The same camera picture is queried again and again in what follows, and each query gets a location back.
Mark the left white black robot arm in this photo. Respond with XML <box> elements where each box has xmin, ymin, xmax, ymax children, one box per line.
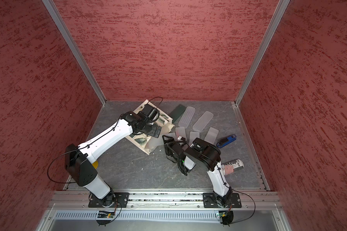
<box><xmin>65</xmin><ymin>104</ymin><xmax>161</xmax><ymax>207</ymax></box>

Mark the aluminium corner post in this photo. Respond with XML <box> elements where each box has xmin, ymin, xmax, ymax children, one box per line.
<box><xmin>235</xmin><ymin>0</ymin><xmax>290</xmax><ymax>107</ymax></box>
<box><xmin>42</xmin><ymin>0</ymin><xmax>107</xmax><ymax>106</ymax></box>

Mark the dark green pencil case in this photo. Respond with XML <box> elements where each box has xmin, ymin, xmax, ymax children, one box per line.
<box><xmin>169</xmin><ymin>104</ymin><xmax>186</xmax><ymax>124</ymax></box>

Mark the left aluminium corner post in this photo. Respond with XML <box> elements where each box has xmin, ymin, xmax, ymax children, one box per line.
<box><xmin>42</xmin><ymin>0</ymin><xmax>107</xmax><ymax>106</ymax></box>

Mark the right aluminium corner post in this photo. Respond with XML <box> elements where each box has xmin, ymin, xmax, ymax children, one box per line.
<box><xmin>235</xmin><ymin>0</ymin><xmax>290</xmax><ymax>107</ymax></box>

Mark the blue black stapler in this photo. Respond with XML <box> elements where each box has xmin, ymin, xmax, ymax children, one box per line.
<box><xmin>216</xmin><ymin>134</ymin><xmax>237</xmax><ymax>148</ymax></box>

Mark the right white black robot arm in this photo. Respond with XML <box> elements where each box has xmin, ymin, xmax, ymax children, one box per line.
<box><xmin>162</xmin><ymin>135</ymin><xmax>232</xmax><ymax>208</ymax></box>

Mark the frosted translucent pencil case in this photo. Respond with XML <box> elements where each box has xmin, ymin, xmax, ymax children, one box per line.
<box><xmin>193</xmin><ymin>111</ymin><xmax>213</xmax><ymax>132</ymax></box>

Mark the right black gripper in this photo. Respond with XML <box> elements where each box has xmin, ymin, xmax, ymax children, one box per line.
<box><xmin>163</xmin><ymin>135</ymin><xmax>181</xmax><ymax>164</ymax></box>

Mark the yellow pencil cup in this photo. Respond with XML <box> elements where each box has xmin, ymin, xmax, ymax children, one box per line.
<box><xmin>92</xmin><ymin>161</ymin><xmax>98</xmax><ymax>169</ymax></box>

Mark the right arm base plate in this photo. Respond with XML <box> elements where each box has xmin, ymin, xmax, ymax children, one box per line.
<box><xmin>203</xmin><ymin>192</ymin><xmax>242</xmax><ymax>208</ymax></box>

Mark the left small circuit board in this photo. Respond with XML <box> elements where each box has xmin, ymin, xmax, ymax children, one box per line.
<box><xmin>97</xmin><ymin>211</ymin><xmax>116</xmax><ymax>219</ymax></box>

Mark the aluminium front rail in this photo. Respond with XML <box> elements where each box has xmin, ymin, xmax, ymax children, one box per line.
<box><xmin>47</xmin><ymin>189</ymin><xmax>283</xmax><ymax>210</ymax></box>

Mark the red white striped sock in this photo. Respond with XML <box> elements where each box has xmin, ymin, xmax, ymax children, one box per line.
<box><xmin>221</xmin><ymin>159</ymin><xmax>244</xmax><ymax>175</ymax></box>

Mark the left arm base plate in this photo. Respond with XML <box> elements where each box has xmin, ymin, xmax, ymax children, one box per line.
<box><xmin>88</xmin><ymin>192</ymin><xmax>130</xmax><ymax>208</ymax></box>

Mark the cream canvas tote bag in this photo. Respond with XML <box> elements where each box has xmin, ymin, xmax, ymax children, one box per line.
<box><xmin>126</xmin><ymin>100</ymin><xmax>174</xmax><ymax>155</ymax></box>

